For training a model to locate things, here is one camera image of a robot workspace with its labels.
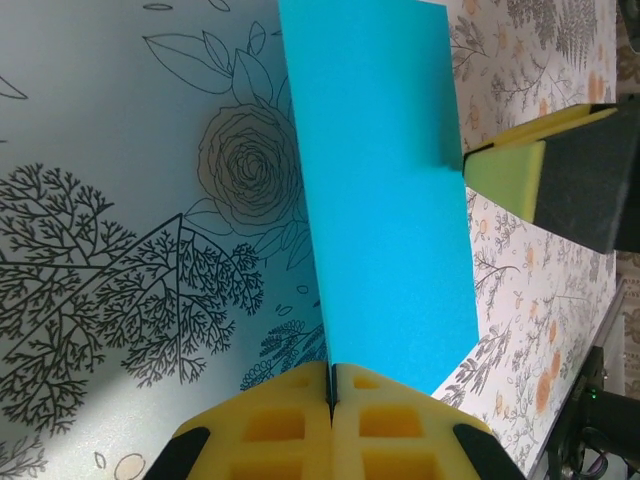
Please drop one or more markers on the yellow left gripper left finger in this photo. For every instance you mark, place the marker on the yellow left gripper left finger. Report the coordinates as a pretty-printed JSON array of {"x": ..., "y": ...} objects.
[{"x": 280, "y": 450}]

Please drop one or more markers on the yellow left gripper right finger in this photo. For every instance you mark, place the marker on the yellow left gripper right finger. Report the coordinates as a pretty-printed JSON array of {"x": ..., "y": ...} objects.
[{"x": 400, "y": 450}]

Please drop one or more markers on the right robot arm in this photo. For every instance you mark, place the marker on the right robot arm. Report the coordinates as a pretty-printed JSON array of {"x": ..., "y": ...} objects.
[{"x": 600, "y": 425}]

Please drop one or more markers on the blue square paper sheet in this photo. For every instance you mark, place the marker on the blue square paper sheet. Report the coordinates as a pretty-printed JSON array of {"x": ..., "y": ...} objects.
[{"x": 375, "y": 175}]

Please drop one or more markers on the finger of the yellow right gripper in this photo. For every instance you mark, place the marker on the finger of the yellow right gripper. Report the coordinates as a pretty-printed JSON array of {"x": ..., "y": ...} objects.
[
  {"x": 575, "y": 190},
  {"x": 560, "y": 122}
]

